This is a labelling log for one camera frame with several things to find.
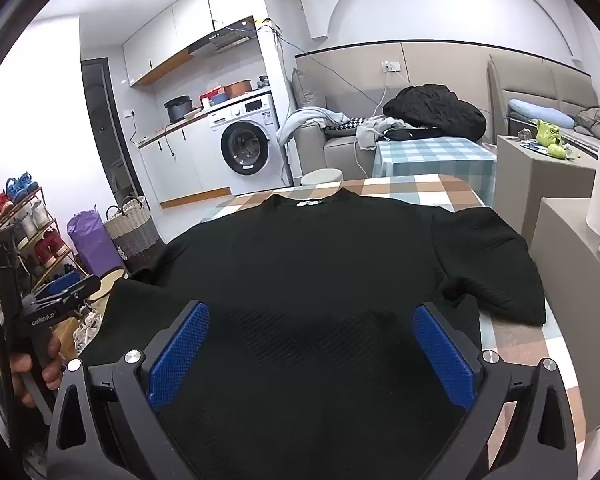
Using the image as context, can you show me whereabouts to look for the black t-shirt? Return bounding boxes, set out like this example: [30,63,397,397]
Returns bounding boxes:
[77,187,547,480]

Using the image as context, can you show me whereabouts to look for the houndstooth pillow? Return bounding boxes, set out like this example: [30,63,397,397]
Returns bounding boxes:
[325,116,368,133]

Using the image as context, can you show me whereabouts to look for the wooden shoe rack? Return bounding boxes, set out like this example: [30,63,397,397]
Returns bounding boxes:
[0,185,88,311]

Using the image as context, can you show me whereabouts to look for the blue pillow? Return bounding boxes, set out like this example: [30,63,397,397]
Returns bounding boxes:
[509,99,576,128]

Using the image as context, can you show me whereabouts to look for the light grey blanket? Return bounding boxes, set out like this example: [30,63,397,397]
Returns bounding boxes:
[276,107,351,143]

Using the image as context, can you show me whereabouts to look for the black puffer jacket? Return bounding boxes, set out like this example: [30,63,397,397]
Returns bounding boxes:
[382,85,488,142]

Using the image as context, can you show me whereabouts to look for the round wooden stool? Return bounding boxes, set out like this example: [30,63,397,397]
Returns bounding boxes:
[87,269,128,303]

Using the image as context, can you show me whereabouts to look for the white wall cabinets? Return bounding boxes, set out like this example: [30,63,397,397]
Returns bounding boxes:
[122,0,256,88]

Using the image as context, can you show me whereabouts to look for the grey upholstered headboard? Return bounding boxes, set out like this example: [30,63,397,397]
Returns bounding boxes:
[487,55,600,146]

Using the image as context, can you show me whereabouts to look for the round grey stool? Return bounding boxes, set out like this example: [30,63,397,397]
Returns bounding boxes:
[300,169,345,188]

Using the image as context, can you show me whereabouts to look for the rows of assorted shoes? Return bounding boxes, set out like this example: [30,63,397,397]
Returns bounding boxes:
[0,171,81,286]

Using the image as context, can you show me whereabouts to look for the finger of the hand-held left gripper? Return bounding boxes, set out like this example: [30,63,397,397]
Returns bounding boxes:
[30,271,104,311]

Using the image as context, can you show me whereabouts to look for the black bag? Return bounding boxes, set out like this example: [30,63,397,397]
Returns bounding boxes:
[384,126,443,142]

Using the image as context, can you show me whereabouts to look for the dark door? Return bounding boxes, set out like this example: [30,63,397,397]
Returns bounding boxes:
[80,57,140,206]

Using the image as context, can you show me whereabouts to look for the tall grey cabinet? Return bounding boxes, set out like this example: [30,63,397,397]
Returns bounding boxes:
[495,135,598,248]

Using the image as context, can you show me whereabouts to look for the rounded grey cabinet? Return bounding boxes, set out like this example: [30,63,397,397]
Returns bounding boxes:
[530,197,600,431]

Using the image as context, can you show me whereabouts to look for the brown blue checked tablecloth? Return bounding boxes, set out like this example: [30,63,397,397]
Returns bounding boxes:
[200,174,581,461]

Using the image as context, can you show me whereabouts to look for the dark cooking pot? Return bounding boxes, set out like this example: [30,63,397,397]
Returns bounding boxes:
[164,95,197,125]

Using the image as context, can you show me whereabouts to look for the white washing machine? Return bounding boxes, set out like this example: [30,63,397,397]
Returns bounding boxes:
[207,94,291,193]

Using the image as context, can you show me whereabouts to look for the white base cabinets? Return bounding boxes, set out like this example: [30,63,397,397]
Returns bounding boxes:
[139,120,233,208]

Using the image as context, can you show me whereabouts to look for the woven basket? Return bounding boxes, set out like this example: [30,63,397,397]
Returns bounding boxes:
[103,196,166,261]

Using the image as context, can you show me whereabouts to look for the teal checked tablecloth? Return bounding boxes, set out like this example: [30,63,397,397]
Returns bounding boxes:
[372,137,497,206]

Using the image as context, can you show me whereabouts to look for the stacked plastic basins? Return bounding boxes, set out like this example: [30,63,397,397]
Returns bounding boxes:
[200,87,228,108]

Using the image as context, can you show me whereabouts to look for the green toy figure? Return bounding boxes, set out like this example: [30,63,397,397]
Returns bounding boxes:
[532,120,568,158]

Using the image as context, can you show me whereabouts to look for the person's left hand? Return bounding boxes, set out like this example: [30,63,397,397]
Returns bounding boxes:
[9,334,64,407]

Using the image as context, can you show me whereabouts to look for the grey sofa cushion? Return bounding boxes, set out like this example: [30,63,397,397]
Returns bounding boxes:
[291,67,328,111]

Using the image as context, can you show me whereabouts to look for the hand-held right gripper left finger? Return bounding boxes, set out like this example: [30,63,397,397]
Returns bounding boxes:
[46,300,212,462]

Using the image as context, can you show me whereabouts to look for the range hood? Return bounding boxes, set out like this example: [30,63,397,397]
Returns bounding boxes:
[187,16,258,57]

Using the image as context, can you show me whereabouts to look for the grey sofa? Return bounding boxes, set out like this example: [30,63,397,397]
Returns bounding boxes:
[291,67,486,181]

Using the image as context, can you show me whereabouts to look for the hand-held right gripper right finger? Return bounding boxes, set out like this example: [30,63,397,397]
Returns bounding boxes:
[411,301,579,467]

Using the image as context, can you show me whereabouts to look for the purple bag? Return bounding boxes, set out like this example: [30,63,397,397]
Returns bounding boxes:
[66,209,113,276]

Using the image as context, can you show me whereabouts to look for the white garment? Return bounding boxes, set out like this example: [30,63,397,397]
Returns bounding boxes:
[355,116,411,151]

